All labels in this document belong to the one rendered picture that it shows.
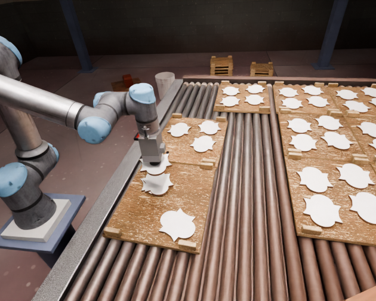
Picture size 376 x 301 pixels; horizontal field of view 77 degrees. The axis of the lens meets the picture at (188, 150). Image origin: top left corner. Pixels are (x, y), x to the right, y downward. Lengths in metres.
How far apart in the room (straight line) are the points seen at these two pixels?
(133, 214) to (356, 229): 0.78
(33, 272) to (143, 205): 1.38
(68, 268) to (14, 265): 1.41
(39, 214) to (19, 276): 1.18
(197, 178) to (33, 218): 0.66
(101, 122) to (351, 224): 0.87
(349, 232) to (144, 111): 0.78
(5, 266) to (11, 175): 1.40
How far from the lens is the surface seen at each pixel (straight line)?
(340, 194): 1.09
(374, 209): 1.08
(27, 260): 2.29
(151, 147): 0.82
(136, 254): 0.87
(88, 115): 0.69
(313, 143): 1.30
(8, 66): 0.95
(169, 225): 0.88
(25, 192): 1.05
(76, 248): 0.97
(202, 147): 1.18
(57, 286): 0.92
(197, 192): 0.97
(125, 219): 0.94
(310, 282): 0.87
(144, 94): 0.73
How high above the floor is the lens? 1.66
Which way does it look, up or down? 38 degrees down
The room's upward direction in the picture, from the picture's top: 4 degrees counter-clockwise
